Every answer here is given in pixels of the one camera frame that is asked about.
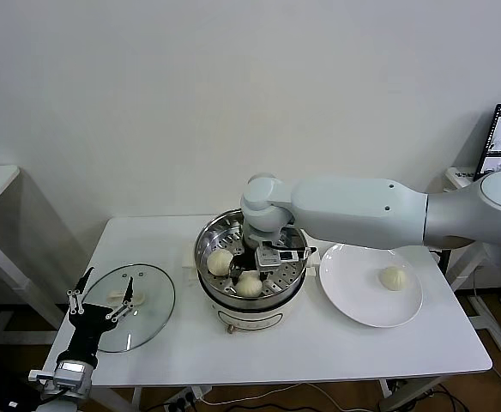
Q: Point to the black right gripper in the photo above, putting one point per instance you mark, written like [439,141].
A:
[246,259]

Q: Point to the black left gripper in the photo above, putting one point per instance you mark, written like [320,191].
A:
[89,330]

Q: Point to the white steamed baozi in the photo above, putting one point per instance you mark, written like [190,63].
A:
[220,262]
[392,277]
[249,285]

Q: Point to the round glass pot lid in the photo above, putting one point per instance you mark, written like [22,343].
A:
[158,300]

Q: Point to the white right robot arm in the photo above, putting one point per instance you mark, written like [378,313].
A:
[362,214]

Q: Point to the stainless steel steamer basket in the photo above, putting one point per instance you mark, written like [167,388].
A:
[216,240]

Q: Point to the white electric cooker base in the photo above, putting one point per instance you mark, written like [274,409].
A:
[250,318]

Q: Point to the white round plate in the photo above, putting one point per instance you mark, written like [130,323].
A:
[353,292]

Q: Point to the white power strip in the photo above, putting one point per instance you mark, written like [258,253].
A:
[182,399]

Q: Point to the white laptop side table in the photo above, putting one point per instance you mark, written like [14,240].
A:
[458,178]

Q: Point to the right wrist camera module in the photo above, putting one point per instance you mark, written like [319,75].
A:
[272,257]

